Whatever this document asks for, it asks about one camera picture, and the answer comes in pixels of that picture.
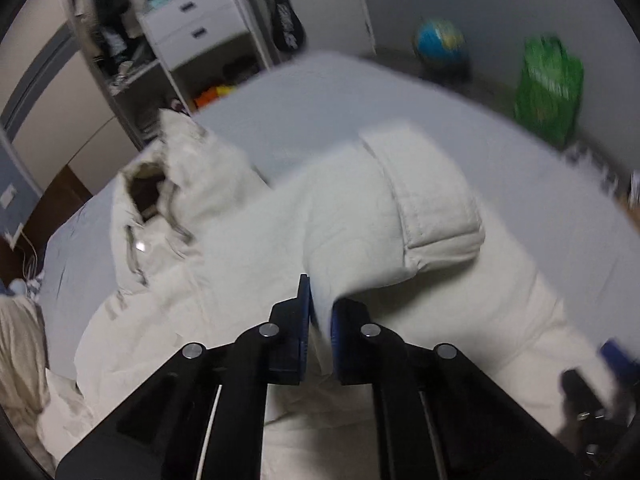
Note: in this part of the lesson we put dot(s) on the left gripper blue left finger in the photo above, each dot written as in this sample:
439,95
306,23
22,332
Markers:
288,360

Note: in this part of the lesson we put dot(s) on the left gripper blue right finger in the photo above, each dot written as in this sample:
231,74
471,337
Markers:
349,344

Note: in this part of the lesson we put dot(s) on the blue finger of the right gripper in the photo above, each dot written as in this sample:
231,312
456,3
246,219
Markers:
621,365

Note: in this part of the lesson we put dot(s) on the white jacket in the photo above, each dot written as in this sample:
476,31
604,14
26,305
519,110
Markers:
203,248

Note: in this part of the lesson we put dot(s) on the orange yellow clothes pile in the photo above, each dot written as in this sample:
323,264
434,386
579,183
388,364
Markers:
213,94

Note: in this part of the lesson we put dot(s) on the dark hanging clothes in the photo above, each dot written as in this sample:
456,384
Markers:
104,22

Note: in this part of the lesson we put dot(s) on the light blue bed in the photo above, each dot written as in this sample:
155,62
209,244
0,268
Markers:
558,273

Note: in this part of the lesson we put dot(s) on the brown wooden headboard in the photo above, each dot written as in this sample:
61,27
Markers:
62,198

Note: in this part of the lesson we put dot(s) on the cream knitted blanket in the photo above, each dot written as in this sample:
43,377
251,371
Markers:
24,390

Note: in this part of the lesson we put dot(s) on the green plastic bag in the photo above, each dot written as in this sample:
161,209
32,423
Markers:
549,94

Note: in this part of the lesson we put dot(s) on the black Yonex racket bag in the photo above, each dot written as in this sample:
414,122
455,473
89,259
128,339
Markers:
287,31

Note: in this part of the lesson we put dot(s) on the blue globe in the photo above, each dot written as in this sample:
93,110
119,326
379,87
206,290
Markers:
440,43

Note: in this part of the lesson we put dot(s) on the open wardrobe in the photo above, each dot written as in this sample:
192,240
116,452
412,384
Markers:
138,88

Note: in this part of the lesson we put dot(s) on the white drawer unit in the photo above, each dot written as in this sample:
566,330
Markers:
181,30

